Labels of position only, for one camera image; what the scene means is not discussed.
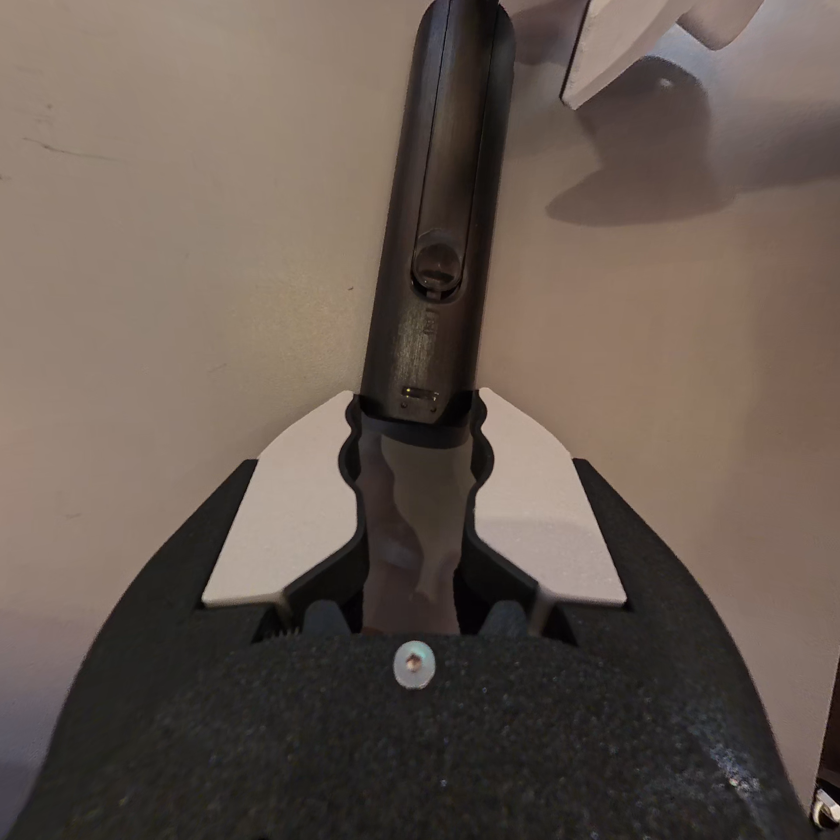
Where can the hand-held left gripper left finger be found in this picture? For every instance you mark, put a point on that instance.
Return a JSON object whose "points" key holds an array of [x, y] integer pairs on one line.
{"points": [[289, 525]]}

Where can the black remote control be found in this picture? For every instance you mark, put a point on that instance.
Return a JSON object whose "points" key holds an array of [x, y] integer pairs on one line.
{"points": [[407, 354]]}

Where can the black battery cover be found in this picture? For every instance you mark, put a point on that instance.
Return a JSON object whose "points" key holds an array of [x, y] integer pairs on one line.
{"points": [[453, 164]]}

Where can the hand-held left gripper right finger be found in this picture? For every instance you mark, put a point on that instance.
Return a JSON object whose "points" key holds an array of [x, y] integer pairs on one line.
{"points": [[544, 525]]}

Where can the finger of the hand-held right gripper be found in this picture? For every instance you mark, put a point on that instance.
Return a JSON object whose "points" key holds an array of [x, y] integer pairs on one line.
{"points": [[623, 39], [722, 19]]}

